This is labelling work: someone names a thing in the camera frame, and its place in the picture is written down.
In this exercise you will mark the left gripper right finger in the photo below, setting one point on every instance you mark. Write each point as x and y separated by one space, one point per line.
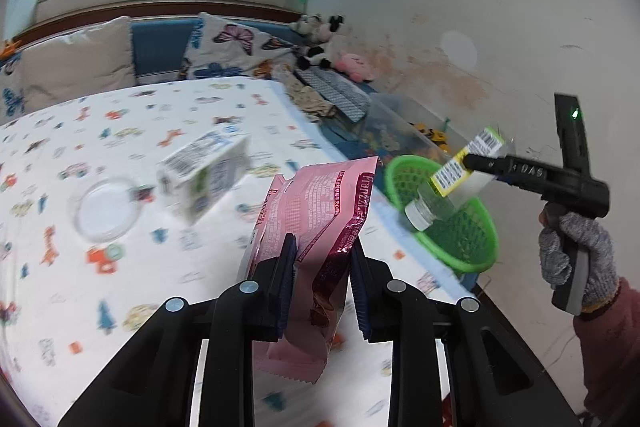
493 380

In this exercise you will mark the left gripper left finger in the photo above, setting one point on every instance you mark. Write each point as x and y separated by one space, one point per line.
183 350

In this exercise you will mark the clear plastic bottle yellow label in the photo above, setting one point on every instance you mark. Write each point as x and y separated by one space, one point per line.
452 185

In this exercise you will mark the clear round plastic lid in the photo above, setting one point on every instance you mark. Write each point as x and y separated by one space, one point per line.
105 210

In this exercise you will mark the white green milk carton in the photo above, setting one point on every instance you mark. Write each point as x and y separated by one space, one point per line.
192 179

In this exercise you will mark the pink snack bag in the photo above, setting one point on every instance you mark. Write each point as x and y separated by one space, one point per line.
324 207

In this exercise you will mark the grey gloved right hand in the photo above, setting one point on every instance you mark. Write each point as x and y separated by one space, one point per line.
602 283

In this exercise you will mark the green plastic mesh basket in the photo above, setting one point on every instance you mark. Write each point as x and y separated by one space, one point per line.
463 236

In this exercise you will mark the printed white tablecloth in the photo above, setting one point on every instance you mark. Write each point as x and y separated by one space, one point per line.
68 304

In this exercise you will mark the clear plastic toy bin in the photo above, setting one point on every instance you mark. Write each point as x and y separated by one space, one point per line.
397 125

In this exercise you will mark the pink plush toy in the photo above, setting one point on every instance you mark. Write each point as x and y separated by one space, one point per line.
354 67

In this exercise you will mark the crumpled beige cloth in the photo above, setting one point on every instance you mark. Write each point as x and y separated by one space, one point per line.
309 101

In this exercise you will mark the black white cow plush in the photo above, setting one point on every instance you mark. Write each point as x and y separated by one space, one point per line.
320 38

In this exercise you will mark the left butterfly print pillow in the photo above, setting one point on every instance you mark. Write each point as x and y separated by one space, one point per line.
12 101

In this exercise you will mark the butterfly print pillow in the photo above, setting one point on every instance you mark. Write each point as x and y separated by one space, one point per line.
12 101
218 48

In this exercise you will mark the beige cushion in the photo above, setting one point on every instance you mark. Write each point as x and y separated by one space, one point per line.
92 60

